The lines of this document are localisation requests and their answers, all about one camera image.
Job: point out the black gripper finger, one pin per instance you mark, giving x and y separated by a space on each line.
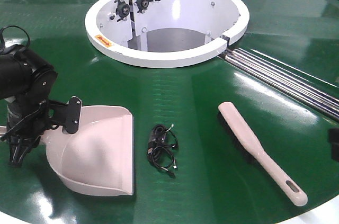
333 140

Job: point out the pink plastic dustpan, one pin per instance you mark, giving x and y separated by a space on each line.
98 159

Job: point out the left black bearing mount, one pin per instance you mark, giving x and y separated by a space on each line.
122 10

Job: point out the chrome transfer rollers right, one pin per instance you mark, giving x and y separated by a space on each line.
284 79

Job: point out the black bearing mount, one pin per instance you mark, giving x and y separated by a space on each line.
122 10
143 5

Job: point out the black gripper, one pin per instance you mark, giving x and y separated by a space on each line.
27 120

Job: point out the pink hand brush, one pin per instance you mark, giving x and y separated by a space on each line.
251 144

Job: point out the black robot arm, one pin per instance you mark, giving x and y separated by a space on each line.
26 82

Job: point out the right black bearing mount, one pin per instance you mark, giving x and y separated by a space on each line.
143 5

